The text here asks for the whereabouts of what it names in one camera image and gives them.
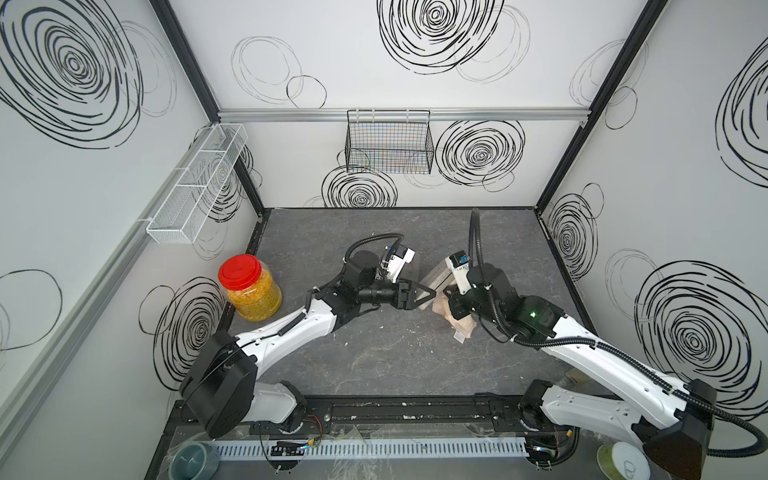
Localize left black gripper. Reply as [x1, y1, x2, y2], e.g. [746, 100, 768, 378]
[357, 275, 435, 313]

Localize grey rectangular eyeglass case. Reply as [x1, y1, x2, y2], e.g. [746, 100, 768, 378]
[418, 257, 455, 311]

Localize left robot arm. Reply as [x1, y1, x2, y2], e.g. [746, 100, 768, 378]
[181, 251, 436, 439]

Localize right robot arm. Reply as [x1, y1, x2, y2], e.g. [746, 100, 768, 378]
[447, 264, 717, 479]

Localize red lid jar yellow grains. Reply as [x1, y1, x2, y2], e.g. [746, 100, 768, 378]
[218, 254, 283, 322]

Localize green white tape roll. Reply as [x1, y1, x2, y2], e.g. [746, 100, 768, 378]
[596, 442, 651, 480]

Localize teal tape roll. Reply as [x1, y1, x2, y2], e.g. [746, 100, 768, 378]
[168, 442, 220, 480]

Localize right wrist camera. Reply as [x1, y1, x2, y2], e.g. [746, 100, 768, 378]
[445, 250, 471, 295]

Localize black corrugated left cable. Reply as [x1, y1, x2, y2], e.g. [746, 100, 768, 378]
[343, 232, 407, 265]

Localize black corrugated cable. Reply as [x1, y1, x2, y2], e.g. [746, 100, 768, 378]
[343, 232, 407, 265]
[467, 208, 768, 460]

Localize black corrugated right cable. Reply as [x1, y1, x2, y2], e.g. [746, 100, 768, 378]
[467, 208, 768, 460]

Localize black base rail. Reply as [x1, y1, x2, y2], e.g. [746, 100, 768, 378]
[266, 393, 576, 436]

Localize white slotted cable duct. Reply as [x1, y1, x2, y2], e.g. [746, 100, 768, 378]
[211, 437, 529, 461]

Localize black wire wall basket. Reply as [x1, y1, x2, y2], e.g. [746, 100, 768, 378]
[344, 109, 435, 175]

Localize white wire wall shelf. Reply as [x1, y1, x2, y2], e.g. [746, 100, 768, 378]
[146, 123, 248, 245]

